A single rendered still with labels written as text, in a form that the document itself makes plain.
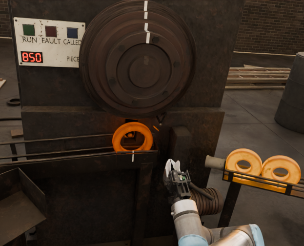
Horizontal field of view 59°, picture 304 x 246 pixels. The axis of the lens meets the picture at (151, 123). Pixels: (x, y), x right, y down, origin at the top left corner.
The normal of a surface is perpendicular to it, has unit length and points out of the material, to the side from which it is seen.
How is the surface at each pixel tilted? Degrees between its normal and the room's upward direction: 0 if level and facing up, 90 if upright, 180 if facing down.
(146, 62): 90
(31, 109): 0
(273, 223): 0
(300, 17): 90
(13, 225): 5
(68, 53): 90
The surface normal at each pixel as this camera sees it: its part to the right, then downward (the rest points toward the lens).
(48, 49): 0.22, 0.46
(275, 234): 0.11, -0.89
